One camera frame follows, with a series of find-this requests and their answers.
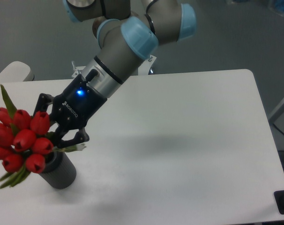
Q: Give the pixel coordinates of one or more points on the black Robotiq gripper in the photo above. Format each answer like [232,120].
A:
[71,110]

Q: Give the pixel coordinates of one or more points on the white chair armrest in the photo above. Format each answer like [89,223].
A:
[16,72]

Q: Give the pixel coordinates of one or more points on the dark grey ribbed vase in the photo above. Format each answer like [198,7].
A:
[59,171]

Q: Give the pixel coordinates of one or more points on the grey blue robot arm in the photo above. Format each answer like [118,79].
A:
[126,41]

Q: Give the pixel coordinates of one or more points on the red tulip bouquet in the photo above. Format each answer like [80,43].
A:
[25,142]

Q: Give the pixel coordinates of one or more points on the blue objects top right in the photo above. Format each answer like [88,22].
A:
[276,6]

